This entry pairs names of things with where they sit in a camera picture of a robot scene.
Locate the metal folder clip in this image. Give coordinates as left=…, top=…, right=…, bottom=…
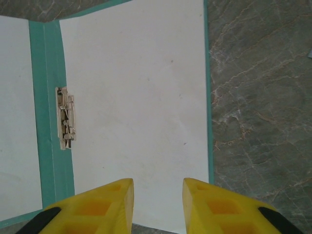
left=55, top=86, right=78, bottom=151

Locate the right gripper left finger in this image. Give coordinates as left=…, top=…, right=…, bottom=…
left=20, top=177, right=135, bottom=234

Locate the green paper folder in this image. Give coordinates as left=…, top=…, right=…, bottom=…
left=0, top=0, right=215, bottom=234

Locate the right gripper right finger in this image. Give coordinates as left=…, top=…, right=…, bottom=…
left=182, top=177, right=303, bottom=234

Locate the white paper sheet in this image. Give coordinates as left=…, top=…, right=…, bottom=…
left=0, top=15, right=44, bottom=218
left=59, top=0, right=210, bottom=232

